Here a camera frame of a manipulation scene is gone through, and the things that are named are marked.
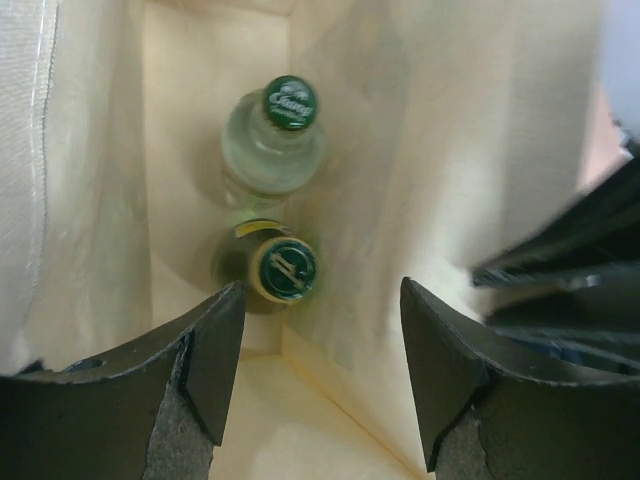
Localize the green glass bottle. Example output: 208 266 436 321
210 218 318 315

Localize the beige canvas tote bag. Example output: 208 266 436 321
1 1 639 479

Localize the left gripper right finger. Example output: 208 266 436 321
400 277 639 479

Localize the clear Chang glass bottle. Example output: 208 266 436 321
221 75 326 210

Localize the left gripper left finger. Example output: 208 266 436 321
1 283 245 479

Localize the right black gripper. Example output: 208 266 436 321
471 140 639 375

